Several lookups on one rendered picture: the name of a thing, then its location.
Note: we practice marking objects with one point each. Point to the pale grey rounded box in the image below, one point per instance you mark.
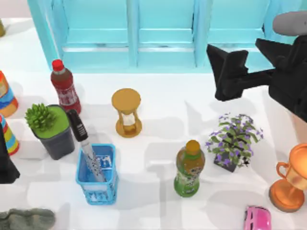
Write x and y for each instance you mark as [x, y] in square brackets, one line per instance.
[290, 24]

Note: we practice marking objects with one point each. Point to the purple flower plant pot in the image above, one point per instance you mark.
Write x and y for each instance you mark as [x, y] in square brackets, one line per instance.
[233, 141]

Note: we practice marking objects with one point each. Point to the light blue rack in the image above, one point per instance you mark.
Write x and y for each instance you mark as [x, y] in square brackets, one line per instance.
[165, 38]

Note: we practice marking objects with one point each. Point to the bronze trophy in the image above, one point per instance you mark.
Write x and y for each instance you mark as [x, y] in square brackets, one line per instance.
[296, 167]

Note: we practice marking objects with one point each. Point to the yellow wooden hourglass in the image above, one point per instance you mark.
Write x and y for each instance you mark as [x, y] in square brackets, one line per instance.
[126, 98]

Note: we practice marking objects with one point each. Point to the green bottle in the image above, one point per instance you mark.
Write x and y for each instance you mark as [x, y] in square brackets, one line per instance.
[189, 172]

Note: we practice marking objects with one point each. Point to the pink toy car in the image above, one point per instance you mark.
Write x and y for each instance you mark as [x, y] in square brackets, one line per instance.
[257, 219]

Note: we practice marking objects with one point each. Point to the red bottle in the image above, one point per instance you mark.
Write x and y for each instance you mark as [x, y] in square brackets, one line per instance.
[66, 93]

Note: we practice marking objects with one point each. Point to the blue plastic basket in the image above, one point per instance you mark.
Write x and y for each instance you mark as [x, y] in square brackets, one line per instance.
[96, 194]

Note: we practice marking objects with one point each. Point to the green succulent in grey pot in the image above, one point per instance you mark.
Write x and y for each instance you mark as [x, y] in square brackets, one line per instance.
[56, 139]

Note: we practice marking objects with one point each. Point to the orange and blue can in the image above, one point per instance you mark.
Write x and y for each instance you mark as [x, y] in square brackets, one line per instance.
[6, 98]

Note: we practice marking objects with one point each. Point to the striped colourful can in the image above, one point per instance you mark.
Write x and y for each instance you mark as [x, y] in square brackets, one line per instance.
[10, 141]

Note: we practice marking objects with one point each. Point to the olive green object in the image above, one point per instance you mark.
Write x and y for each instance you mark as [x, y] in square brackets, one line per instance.
[2, 28]

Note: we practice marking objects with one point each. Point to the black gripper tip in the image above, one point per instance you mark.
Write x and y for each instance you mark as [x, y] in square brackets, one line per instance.
[6, 165]

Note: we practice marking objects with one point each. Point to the grey green cloth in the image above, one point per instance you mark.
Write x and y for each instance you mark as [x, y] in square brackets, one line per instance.
[26, 219]

